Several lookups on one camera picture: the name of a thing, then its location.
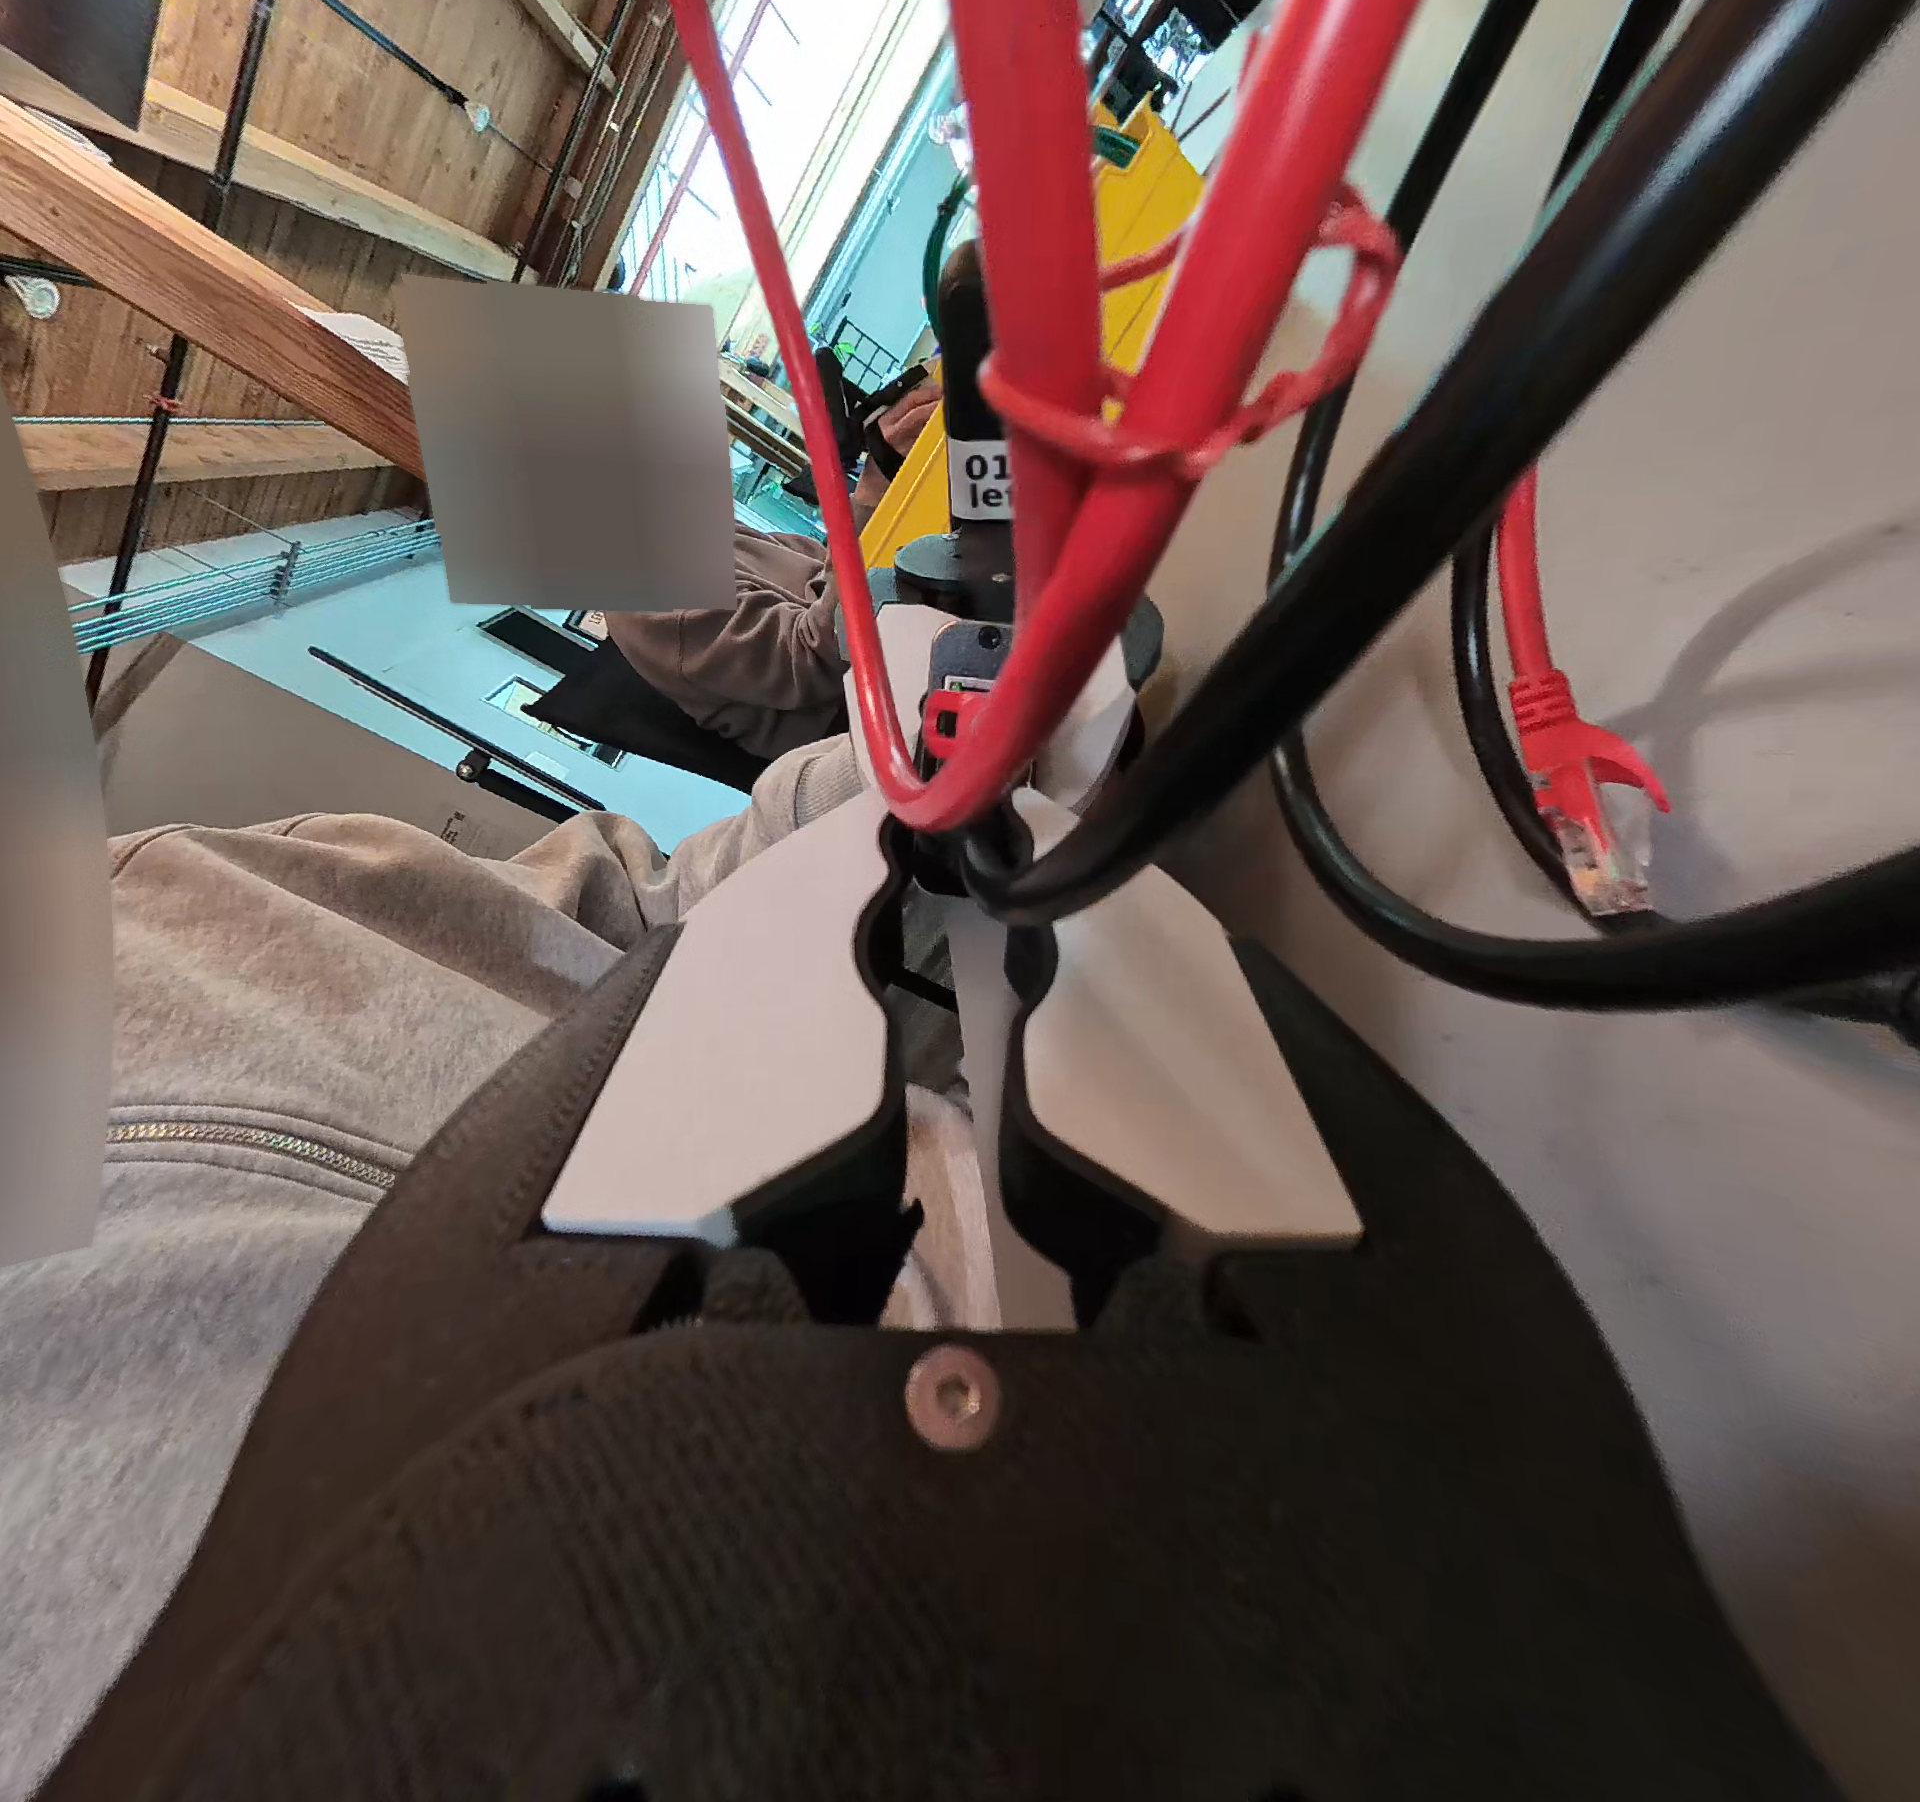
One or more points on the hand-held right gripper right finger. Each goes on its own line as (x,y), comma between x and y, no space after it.
(1186,1067)

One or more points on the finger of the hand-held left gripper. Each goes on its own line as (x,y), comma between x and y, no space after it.
(1107,739)
(898,653)

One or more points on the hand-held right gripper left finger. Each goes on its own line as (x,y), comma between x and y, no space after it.
(719,1050)

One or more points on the black network adapter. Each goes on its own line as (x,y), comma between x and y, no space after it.
(969,648)

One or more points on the yellow storage bin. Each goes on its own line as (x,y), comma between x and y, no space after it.
(1157,207)

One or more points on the person's grey sweatshirt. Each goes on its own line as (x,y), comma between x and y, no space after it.
(303,1007)

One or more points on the wooden beam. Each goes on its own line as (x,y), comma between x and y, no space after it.
(225,284)

